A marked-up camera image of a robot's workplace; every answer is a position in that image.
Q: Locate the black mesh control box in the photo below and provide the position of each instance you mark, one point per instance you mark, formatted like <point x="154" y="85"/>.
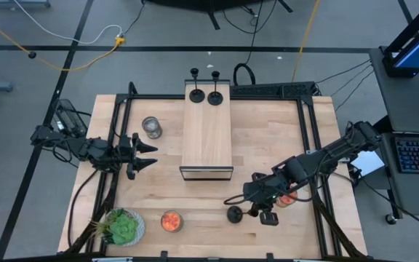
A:
<point x="71" y="118"/>

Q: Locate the black metal candlestick holder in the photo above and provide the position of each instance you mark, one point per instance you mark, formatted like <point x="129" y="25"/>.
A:
<point x="234" y="215"/>
<point x="196" y="96"/>
<point x="215" y="98"/>

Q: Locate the yellow pole with black base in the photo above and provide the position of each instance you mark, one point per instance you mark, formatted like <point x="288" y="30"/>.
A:
<point x="307" y="36"/>

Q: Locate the small black floor plug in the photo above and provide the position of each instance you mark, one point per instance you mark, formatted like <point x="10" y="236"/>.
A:
<point x="32" y="55"/>

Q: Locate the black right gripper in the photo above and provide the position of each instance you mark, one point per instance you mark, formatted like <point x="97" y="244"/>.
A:
<point x="262" y="191"/>

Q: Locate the green succulent in white pot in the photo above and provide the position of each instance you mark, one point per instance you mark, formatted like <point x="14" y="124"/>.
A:
<point x="122" y="227"/>

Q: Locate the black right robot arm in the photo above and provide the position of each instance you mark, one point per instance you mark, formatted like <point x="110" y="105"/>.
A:
<point x="326" y="156"/>

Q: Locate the black perforated power box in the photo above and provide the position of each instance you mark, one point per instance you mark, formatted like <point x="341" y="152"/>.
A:
<point x="267" y="90"/>

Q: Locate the black desk caster wheel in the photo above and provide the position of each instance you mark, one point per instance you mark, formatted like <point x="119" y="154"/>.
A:
<point x="390" y="219"/>

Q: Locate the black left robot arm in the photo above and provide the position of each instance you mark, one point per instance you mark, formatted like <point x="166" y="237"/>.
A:
<point x="86" y="149"/>

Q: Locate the white paper sheet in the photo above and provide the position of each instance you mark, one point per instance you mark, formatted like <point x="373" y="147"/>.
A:
<point x="369" y="162"/>

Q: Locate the grey desk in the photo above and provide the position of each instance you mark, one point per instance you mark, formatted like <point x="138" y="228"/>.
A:
<point x="402" y="105"/>

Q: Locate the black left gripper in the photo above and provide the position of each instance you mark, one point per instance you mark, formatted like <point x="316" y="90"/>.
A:
<point x="127" y="158"/>

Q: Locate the glass jar orange candle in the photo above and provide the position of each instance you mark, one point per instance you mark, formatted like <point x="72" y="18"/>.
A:
<point x="171" y="222"/>
<point x="289" y="201"/>

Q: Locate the wooden shelf black metal frame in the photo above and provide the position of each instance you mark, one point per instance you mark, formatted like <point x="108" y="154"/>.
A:
<point x="206" y="138"/>

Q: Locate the black backlit keyboard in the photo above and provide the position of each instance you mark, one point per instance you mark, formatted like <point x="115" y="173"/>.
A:
<point x="418" y="154"/>

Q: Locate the black aluminium table frame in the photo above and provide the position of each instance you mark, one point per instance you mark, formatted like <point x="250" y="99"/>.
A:
<point x="304" y="120"/>

